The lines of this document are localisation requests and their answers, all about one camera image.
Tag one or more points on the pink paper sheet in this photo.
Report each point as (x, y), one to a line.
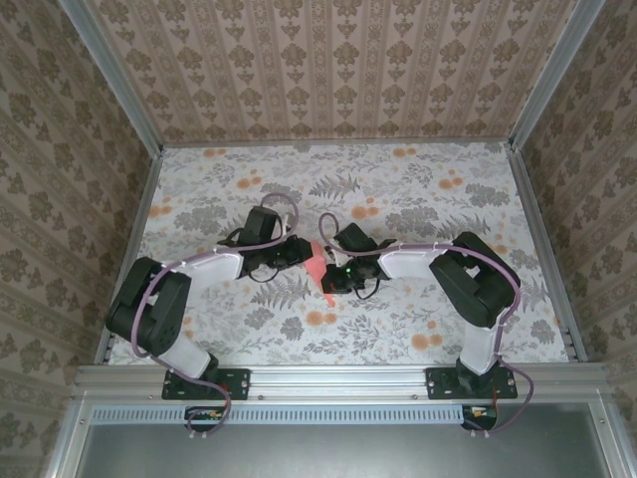
(316, 264)

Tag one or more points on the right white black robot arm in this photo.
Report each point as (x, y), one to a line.
(408, 261)

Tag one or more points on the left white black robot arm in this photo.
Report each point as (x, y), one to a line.
(219, 266)

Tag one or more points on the floral table cover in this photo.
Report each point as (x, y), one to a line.
(249, 164)

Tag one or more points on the grey metal panel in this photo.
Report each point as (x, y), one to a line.
(338, 453)

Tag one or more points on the black connector board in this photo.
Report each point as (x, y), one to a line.
(204, 415)
(480, 414)

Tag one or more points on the aluminium front frame rail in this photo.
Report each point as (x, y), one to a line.
(338, 381)

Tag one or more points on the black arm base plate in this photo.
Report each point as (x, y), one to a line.
(239, 383)
(440, 383)

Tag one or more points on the aluminium side rail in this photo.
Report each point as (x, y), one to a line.
(133, 249)
(544, 249)

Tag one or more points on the aluminium corner post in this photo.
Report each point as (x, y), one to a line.
(114, 74)
(552, 74)

